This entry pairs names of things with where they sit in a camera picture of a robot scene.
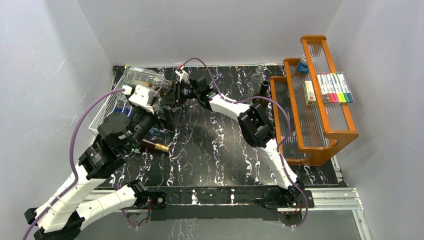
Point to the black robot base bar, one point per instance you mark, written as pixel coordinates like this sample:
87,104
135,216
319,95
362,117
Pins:
265,202

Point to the white wire wine rack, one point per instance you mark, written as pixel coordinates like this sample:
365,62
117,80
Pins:
112,103

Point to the coloured marker pen set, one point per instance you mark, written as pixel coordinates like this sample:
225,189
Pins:
334,88

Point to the blue liquor bottle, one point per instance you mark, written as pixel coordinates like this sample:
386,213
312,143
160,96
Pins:
155,133

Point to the white red small box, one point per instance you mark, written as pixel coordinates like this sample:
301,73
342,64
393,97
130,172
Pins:
309,93

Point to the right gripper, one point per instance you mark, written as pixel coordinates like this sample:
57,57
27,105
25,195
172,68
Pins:
173,95

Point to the clear square liquor bottle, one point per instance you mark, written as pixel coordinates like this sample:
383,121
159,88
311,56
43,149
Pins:
155,94

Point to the brown gold-capped bottle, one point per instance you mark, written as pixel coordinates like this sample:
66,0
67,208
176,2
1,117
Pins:
154,146

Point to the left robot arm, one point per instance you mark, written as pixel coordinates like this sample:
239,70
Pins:
67,213

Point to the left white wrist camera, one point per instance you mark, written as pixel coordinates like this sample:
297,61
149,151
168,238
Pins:
142,97

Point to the blue white lidded jar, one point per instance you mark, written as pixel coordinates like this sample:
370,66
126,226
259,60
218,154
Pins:
302,65

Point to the dark green wine bottle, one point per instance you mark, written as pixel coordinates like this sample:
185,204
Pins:
263,92

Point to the orange wooden tiered shelf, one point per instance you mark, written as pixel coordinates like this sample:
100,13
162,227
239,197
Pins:
314,133

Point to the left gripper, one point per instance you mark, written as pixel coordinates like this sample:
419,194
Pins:
166,122

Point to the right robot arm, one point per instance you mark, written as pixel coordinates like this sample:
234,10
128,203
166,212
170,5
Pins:
256,127

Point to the clear round glass bottle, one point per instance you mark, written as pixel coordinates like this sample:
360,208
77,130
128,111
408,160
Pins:
147,78

